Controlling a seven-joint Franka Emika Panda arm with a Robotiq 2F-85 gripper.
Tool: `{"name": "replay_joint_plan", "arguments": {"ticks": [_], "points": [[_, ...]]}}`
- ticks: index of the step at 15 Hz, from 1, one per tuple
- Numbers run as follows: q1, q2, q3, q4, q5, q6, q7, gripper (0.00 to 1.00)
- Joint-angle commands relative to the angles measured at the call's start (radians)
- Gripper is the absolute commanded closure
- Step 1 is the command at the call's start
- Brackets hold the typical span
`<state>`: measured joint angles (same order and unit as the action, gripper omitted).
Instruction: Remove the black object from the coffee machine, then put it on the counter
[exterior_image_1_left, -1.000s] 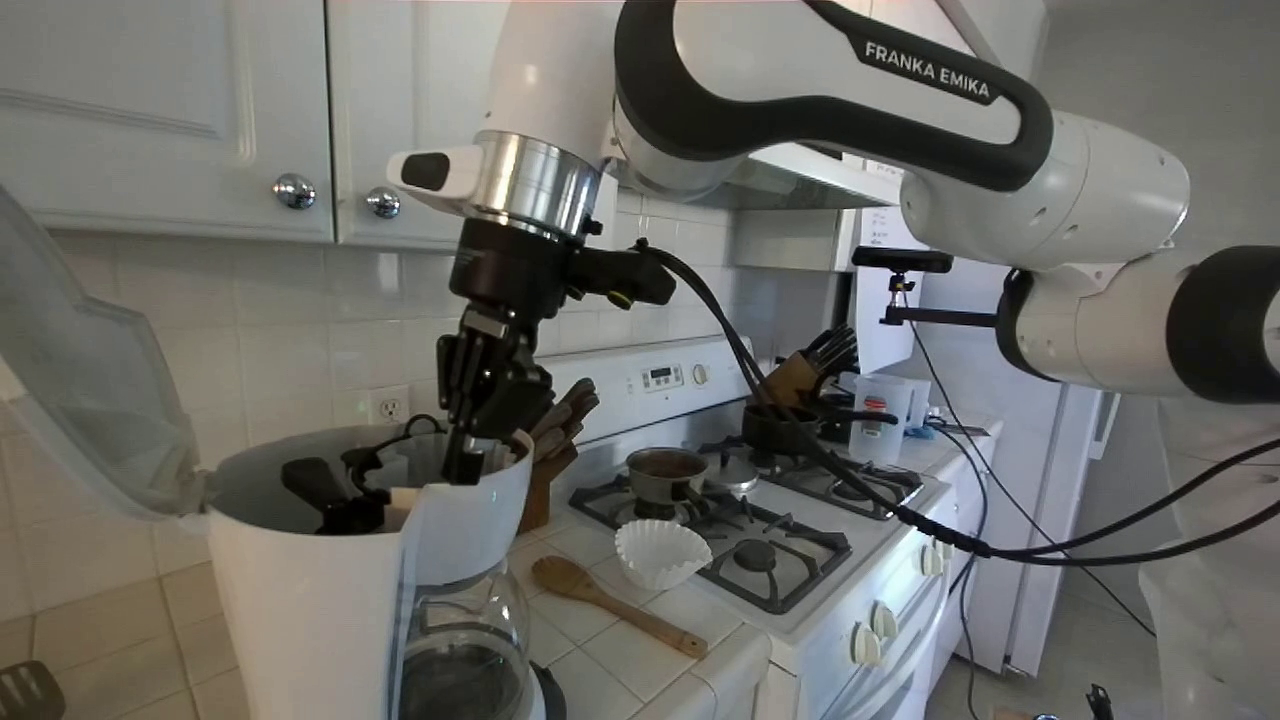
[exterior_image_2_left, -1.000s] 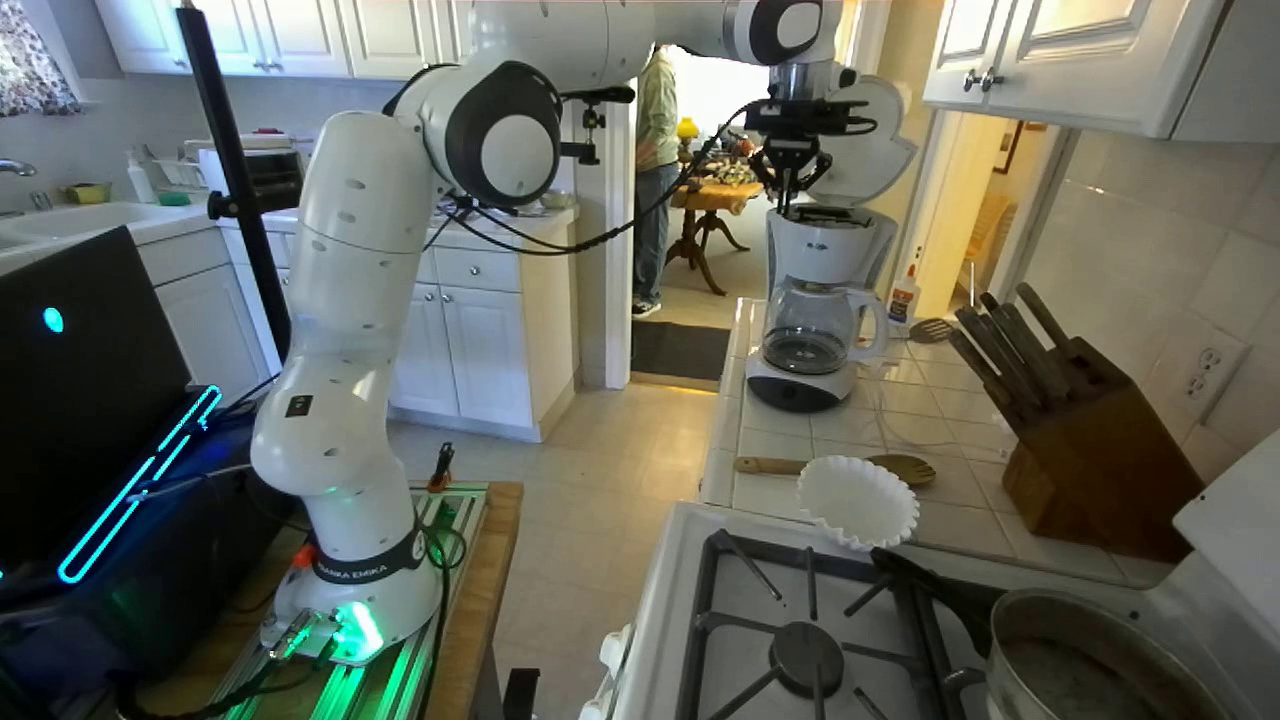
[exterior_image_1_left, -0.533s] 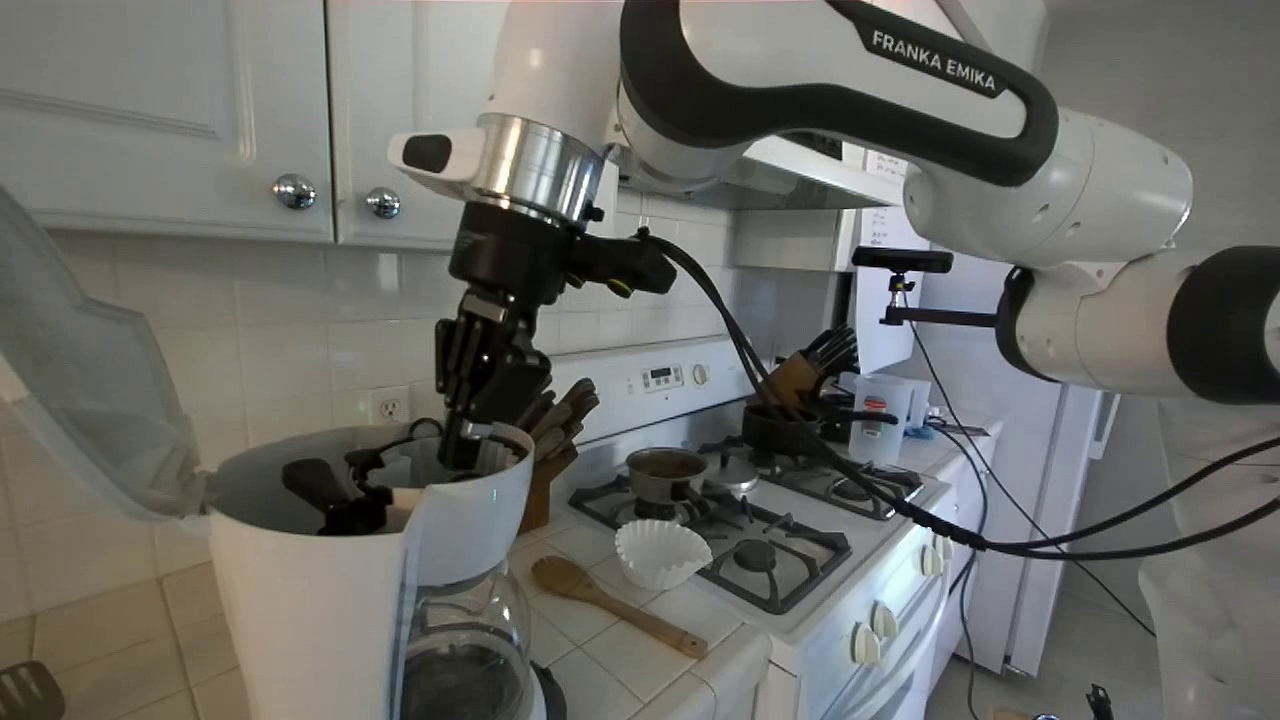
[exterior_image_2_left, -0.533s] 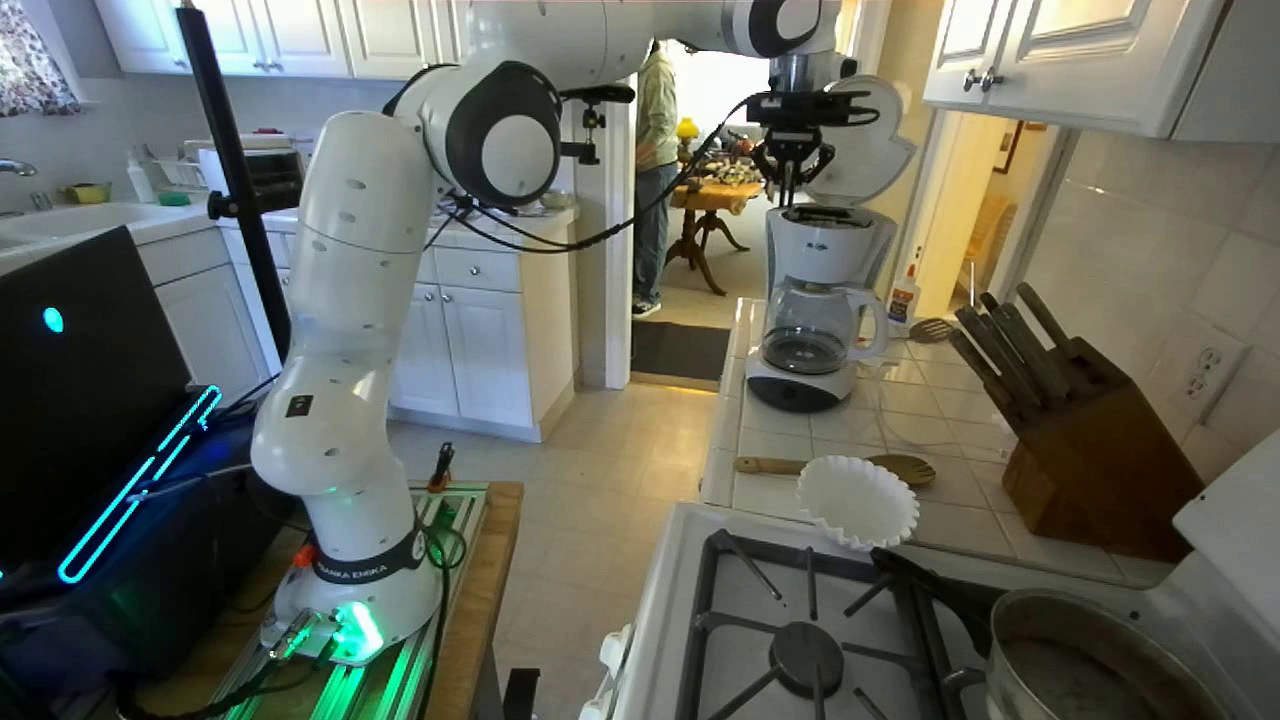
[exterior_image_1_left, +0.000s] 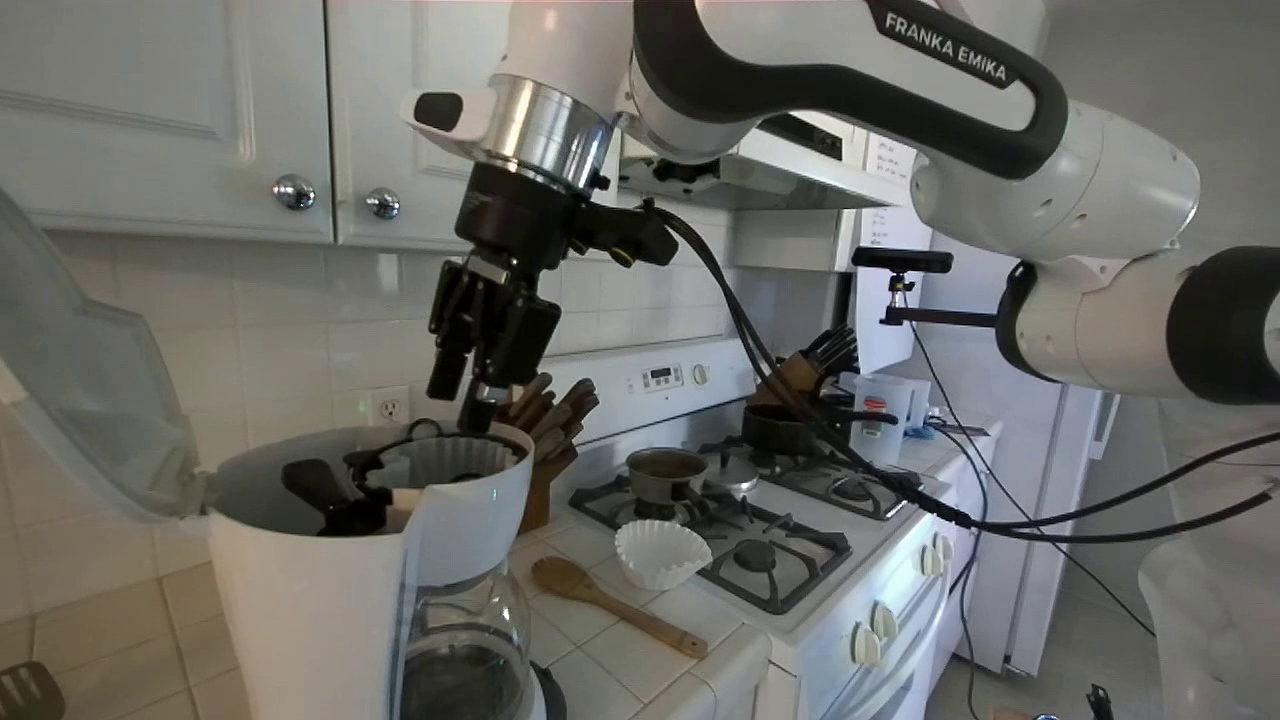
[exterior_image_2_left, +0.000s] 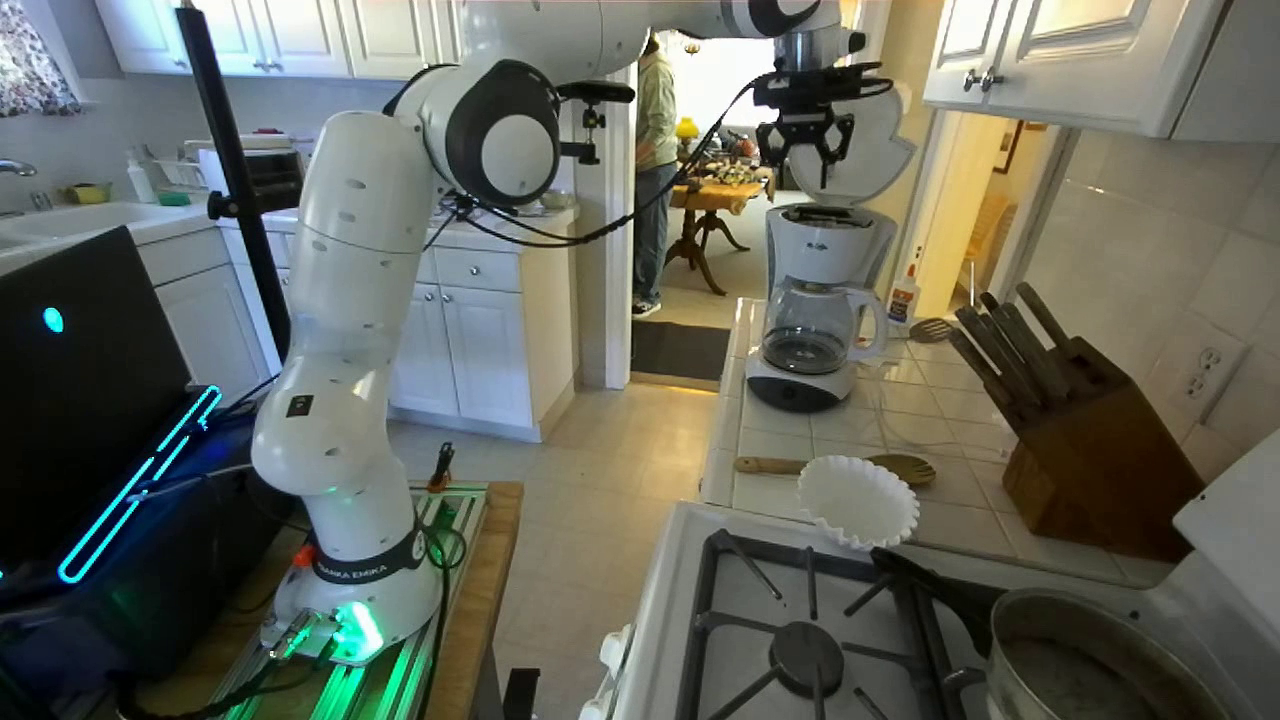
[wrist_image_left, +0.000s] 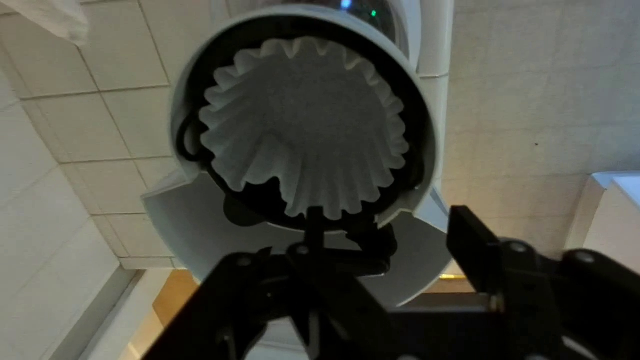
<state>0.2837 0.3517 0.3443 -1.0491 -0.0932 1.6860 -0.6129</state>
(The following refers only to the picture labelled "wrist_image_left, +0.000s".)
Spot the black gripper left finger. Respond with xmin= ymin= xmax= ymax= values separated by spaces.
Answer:
xmin=142 ymin=206 xmax=427 ymax=360

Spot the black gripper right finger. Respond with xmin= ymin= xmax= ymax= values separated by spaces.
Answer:
xmin=445 ymin=203 xmax=640 ymax=360

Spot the black filter basket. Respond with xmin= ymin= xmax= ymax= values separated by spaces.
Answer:
xmin=175 ymin=15 xmax=432 ymax=234

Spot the white drip coffee machine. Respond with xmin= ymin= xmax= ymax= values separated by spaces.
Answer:
xmin=139 ymin=0 xmax=455 ymax=309

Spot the white paper coffee filter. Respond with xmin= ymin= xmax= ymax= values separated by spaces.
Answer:
xmin=198 ymin=35 xmax=412 ymax=221

